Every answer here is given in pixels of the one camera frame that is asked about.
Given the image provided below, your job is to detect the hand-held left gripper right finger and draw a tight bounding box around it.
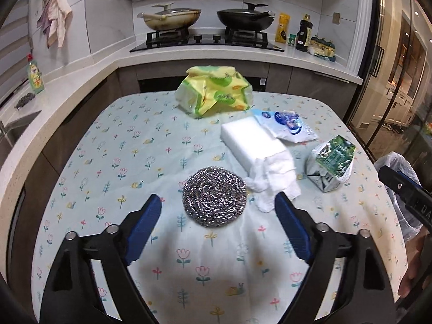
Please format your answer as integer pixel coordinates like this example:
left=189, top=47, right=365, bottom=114
left=274, top=192, right=397, bottom=324

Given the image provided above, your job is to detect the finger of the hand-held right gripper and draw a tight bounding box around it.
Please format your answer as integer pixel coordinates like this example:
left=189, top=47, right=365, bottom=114
left=377, top=165, right=422, bottom=204

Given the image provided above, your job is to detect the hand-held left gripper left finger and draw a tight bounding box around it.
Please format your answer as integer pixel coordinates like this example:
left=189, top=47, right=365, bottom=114
left=39, top=194, right=163, bottom=324

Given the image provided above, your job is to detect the trash bin with clear liner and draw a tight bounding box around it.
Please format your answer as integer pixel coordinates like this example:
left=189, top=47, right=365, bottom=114
left=373, top=151, right=426, bottom=244

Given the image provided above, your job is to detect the white tissue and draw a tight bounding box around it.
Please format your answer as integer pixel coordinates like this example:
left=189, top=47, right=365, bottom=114
left=244, top=148, right=302, bottom=214

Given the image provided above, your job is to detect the green foil packet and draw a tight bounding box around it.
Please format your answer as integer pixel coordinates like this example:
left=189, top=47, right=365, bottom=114
left=305, top=135, right=356, bottom=193

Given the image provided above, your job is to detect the steel wool scourer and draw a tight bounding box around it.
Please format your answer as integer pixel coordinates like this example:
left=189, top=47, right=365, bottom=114
left=181, top=166, right=248, bottom=228

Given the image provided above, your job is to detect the white sponge block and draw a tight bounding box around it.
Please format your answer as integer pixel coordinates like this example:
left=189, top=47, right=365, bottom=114
left=220, top=115, right=287, bottom=169

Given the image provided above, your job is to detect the blue white plastic packet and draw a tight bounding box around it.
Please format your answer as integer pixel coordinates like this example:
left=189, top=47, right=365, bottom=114
left=251, top=109, right=319, bottom=143

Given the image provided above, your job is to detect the yellow green tissue pack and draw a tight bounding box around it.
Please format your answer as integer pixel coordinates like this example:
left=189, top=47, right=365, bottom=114
left=175, top=65, right=254, bottom=119

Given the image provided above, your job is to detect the person's right hand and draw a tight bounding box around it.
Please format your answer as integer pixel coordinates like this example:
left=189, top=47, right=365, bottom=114
left=398, top=233, right=432, bottom=299

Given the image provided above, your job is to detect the floral tablecloth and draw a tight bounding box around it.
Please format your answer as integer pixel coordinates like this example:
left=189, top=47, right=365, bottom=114
left=30, top=89, right=409, bottom=324

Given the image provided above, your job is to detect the glass sliding door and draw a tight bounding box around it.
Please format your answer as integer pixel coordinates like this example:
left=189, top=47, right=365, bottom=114
left=344, top=0, right=432, bottom=163

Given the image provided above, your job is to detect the black built-in appliance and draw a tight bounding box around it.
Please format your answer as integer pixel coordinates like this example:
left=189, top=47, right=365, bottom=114
left=138, top=77, right=269, bottom=92

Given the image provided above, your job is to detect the spice jar set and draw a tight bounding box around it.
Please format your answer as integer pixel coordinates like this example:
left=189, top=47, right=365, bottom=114
left=310, top=35, right=337, bottom=62

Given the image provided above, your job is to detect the steel kitchen sink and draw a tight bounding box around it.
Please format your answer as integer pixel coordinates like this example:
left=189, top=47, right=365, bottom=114
left=0, top=110, right=43, bottom=169

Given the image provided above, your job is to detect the white kitchen countertop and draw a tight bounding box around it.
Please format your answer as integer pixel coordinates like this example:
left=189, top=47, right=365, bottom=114
left=0, top=37, right=363, bottom=217

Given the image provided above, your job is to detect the dark soy sauce bottle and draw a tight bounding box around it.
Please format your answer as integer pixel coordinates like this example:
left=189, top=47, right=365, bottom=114
left=296, top=14, right=314, bottom=52

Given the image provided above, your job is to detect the dark scouring pad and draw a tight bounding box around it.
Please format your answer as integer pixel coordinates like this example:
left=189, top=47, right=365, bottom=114
left=14, top=92, right=37, bottom=110

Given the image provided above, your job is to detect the green dish soap bottle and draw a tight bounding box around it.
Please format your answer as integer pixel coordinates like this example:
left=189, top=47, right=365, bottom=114
left=26, top=54, right=46, bottom=94

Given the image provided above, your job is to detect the yellow seasoning packet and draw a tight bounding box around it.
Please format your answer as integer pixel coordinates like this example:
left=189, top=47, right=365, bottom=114
left=275, top=13, right=291, bottom=44

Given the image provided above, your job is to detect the black gas stove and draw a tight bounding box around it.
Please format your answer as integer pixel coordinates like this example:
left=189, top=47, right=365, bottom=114
left=130, top=29, right=286, bottom=53

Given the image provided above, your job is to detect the cream wok with lid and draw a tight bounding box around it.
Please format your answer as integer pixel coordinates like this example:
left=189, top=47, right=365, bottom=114
left=137, top=3, right=202, bottom=31

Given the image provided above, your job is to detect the grey window blind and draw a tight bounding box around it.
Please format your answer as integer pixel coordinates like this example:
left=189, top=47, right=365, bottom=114
left=0, top=0, right=34, bottom=103

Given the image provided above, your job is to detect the black wok with lid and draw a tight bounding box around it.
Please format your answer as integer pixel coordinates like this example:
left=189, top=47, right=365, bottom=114
left=216, top=2, right=275, bottom=31

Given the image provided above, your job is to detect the cream hanging cloth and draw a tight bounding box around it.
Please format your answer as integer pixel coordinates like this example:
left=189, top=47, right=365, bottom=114
left=50, top=0, right=73, bottom=48

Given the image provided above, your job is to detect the purple hanging cloth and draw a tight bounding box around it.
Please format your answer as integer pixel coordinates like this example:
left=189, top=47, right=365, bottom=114
left=36, top=0, right=59, bottom=48

